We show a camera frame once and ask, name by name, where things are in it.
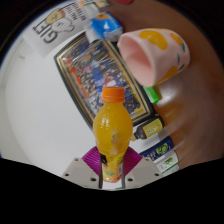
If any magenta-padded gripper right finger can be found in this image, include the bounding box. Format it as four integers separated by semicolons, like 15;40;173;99
120;147;163;189

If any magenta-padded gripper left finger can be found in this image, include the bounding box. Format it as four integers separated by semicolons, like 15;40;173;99
61;145;104;190

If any orange juice bottle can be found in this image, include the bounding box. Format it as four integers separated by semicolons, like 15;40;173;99
92;86;134;184

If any dark blue pump bottle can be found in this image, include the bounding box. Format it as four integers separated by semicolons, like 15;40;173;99
139;135;175;162

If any white bottle with blue cap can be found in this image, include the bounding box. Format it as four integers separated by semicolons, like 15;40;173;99
156;150;181;176

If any brown pump bottle yellow label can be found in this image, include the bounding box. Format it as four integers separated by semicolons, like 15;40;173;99
130;114;165;142

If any green soap bar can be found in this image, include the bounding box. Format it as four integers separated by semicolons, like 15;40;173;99
143;85;163;105

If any framed group picture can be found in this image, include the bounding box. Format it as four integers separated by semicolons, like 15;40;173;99
53;32;155;130

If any pink mug with yellow prints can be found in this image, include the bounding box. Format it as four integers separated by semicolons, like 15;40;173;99
116;28;191;88

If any white printed gift bag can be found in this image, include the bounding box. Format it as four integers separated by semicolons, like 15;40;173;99
22;1;98;58

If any blue tissue pack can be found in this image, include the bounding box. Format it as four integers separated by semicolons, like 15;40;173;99
85;11;124;44

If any small patterned card box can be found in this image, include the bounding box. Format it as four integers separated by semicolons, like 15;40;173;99
95;0;112;9

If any flat round red coaster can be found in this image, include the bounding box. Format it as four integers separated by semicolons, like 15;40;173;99
113;0;135;6

